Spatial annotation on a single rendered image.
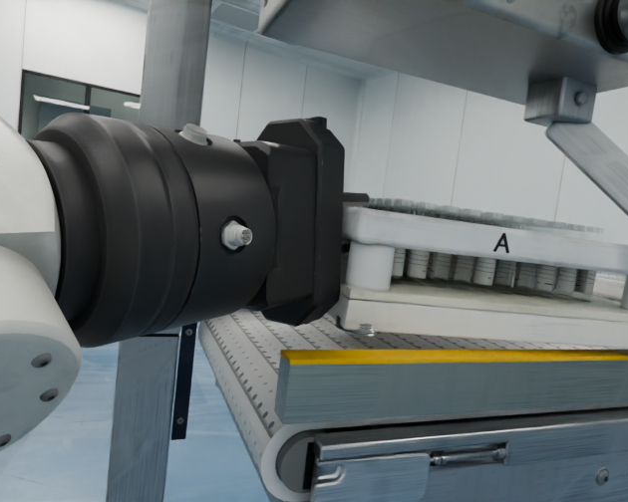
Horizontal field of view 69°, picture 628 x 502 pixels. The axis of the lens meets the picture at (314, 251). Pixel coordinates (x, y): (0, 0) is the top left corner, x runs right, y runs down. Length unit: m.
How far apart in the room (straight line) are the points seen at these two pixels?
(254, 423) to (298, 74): 6.12
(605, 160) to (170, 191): 0.27
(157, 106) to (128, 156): 0.34
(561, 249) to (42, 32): 5.52
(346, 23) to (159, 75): 0.28
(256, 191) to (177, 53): 0.33
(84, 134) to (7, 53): 5.45
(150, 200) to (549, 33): 0.20
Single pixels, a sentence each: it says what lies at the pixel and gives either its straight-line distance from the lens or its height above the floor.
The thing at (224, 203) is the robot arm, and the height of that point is 0.94.
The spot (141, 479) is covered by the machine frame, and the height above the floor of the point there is 0.64.
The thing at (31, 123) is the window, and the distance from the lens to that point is 5.52.
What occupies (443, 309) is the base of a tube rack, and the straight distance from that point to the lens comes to 0.29.
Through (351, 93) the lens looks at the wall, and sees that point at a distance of 6.71.
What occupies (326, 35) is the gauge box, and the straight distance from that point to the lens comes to 0.29.
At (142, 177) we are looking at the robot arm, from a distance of 0.16.
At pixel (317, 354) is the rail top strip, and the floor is 0.87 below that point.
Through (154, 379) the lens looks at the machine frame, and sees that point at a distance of 0.53.
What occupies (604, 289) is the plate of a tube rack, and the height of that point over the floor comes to 0.89.
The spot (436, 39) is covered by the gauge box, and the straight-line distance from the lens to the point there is 0.28.
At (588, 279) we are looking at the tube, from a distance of 0.40.
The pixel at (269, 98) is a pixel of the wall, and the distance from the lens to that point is 6.09.
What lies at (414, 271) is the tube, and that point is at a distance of 0.32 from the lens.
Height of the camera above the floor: 0.94
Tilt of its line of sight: 5 degrees down
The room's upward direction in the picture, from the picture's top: 7 degrees clockwise
